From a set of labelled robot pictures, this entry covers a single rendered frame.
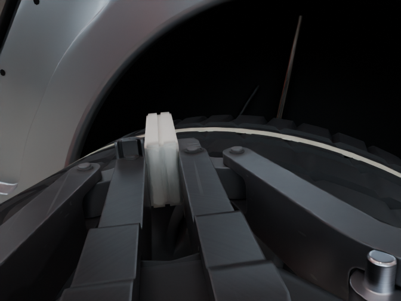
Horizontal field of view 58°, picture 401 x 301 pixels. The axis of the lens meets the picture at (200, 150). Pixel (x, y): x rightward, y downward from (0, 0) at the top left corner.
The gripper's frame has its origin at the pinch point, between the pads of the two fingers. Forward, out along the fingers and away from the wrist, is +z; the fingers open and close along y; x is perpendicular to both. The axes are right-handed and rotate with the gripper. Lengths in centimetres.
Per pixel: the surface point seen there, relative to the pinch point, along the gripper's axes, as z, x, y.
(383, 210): -1.1, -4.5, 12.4
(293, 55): 53, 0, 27
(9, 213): 2.2, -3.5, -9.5
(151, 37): 35.6, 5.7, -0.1
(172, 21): 34.1, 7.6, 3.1
